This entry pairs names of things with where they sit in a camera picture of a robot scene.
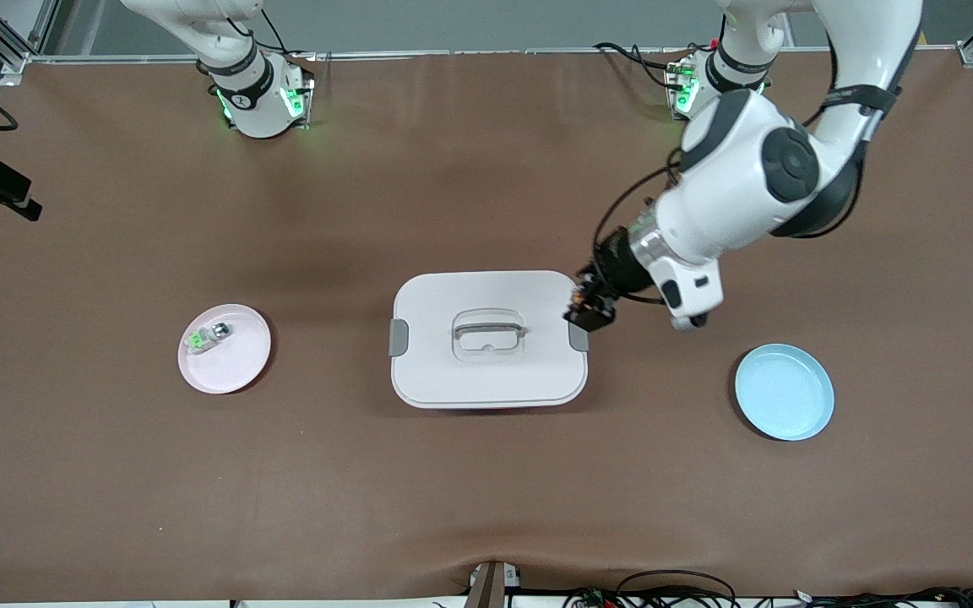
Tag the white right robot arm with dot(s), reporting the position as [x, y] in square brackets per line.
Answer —
[258, 110]

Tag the pink round plate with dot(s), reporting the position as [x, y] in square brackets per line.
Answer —
[237, 367]

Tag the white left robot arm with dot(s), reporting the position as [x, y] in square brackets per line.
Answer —
[748, 169]

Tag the metal table edge bracket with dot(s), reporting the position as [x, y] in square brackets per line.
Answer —
[491, 587]

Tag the green clear switch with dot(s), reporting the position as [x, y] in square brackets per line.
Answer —
[203, 339]

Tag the light blue round plate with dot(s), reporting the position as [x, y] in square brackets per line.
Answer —
[790, 397]

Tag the brown table mat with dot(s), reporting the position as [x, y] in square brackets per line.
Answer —
[486, 507]

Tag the white lidded storage box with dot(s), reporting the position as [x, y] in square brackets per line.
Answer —
[486, 380]

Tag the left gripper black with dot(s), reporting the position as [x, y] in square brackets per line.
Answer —
[616, 264]

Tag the grey box latch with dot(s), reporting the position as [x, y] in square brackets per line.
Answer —
[578, 340]
[399, 338]

